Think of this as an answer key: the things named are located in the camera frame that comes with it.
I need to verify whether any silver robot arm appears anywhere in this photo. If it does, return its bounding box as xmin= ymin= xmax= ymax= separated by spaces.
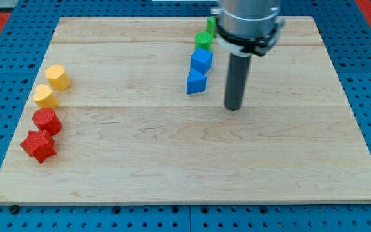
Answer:
xmin=211 ymin=0 xmax=285 ymax=57

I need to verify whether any red star block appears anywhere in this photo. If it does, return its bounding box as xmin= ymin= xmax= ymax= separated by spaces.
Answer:
xmin=20 ymin=130 xmax=57 ymax=164

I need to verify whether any yellow heart block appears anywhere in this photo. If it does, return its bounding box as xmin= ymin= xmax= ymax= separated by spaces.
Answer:
xmin=32 ymin=84 xmax=59 ymax=109

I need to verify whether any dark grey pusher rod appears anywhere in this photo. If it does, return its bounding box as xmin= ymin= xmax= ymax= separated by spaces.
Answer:
xmin=224 ymin=53 xmax=251 ymax=111

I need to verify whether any green cylinder block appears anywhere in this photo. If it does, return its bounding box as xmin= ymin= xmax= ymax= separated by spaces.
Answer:
xmin=195 ymin=32 xmax=213 ymax=52

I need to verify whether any light wooden board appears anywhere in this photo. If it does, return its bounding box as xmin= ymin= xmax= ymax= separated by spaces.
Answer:
xmin=0 ymin=16 xmax=371 ymax=206

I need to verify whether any green star block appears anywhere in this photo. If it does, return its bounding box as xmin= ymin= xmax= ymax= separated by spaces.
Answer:
xmin=206 ymin=16 xmax=217 ymax=38

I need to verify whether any yellow hexagon block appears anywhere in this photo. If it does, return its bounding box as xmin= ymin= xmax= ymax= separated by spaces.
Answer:
xmin=45 ymin=65 xmax=71 ymax=91

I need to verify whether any red cylinder block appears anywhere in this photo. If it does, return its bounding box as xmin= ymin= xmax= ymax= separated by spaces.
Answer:
xmin=32 ymin=108 xmax=62 ymax=135

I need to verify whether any blue triangle block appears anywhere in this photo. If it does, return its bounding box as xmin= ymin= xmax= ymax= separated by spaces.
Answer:
xmin=186 ymin=68 xmax=207 ymax=95

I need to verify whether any blue cube block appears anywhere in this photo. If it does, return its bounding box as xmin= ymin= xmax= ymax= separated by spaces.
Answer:
xmin=190 ymin=48 xmax=213 ymax=74

